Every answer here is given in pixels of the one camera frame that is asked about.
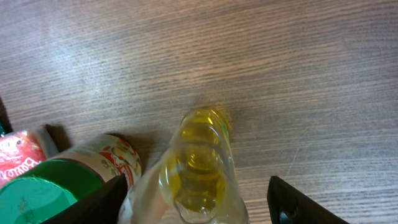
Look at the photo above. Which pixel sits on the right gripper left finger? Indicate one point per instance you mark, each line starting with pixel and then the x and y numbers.
pixel 101 206

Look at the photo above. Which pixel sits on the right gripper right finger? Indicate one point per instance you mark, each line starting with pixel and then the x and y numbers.
pixel 288 205

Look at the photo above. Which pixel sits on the green lid seasoning jar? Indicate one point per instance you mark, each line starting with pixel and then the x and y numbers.
pixel 56 184

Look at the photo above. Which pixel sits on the yellow oil bottle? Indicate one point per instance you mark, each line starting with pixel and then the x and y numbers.
pixel 194 181

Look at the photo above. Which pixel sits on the pink Kleenex tissue pack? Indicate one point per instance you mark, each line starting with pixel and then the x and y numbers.
pixel 23 150

